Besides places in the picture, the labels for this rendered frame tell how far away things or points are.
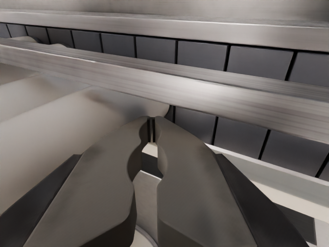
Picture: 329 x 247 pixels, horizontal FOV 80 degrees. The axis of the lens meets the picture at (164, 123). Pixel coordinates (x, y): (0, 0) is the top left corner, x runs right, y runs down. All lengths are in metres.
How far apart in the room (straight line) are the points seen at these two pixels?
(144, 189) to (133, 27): 0.19
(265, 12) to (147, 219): 0.29
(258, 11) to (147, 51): 0.09
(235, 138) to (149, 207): 0.17
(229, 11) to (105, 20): 0.11
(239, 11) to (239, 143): 0.11
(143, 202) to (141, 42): 0.21
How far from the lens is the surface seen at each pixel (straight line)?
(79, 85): 0.17
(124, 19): 0.18
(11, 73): 0.20
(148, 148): 0.16
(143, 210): 0.31
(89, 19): 0.21
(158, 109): 0.15
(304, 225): 0.24
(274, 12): 0.19
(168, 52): 0.16
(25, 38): 0.28
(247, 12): 0.19
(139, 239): 0.35
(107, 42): 0.20
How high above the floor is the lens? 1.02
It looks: 48 degrees down
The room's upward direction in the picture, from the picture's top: 133 degrees counter-clockwise
